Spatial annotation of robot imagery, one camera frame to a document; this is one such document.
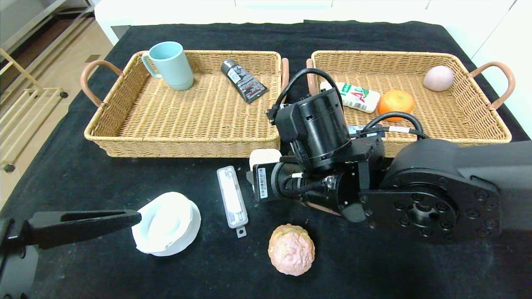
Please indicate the orange fruit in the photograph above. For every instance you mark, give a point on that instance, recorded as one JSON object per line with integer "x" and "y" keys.
{"x": 397, "y": 103}

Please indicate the white AD milk bottle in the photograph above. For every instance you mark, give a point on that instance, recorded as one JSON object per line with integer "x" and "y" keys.
{"x": 361, "y": 99}

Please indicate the brown lumpy bread bun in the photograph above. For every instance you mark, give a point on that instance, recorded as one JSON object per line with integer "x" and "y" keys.
{"x": 291, "y": 250}

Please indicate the light wooden wheeled rack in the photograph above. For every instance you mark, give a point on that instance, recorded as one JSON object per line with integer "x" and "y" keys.
{"x": 11, "y": 168}

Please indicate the white soap bar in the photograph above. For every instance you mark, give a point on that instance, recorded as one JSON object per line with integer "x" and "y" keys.
{"x": 266, "y": 157}

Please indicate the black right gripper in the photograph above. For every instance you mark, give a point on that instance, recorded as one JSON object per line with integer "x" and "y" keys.
{"x": 262, "y": 182}

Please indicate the wicker basket holding mug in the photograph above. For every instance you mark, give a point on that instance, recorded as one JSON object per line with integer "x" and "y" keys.
{"x": 187, "y": 116}

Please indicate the wicker basket holding milk bottle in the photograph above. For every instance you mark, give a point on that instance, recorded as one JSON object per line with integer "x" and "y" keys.
{"x": 457, "y": 112}

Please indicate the pink egg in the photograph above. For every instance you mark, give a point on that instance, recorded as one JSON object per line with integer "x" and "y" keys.
{"x": 438, "y": 78}

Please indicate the teal plastic mug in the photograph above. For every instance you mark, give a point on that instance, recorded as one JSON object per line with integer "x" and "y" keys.
{"x": 172, "y": 66}

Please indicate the black squeeze tube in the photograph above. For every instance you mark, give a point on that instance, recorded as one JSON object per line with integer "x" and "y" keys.
{"x": 245, "y": 83}

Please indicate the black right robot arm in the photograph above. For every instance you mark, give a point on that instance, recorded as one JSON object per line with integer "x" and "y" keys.
{"x": 436, "y": 199}

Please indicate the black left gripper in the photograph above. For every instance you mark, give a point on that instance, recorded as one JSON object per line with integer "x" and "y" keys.
{"x": 12, "y": 234}

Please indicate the grey metal shelf frame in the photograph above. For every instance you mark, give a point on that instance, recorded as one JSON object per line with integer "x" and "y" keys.
{"x": 39, "y": 20}

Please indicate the white toothbrush case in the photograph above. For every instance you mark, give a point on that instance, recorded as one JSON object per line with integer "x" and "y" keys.
{"x": 232, "y": 199}

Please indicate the blue gum jar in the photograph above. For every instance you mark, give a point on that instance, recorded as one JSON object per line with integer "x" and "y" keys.
{"x": 354, "y": 129}

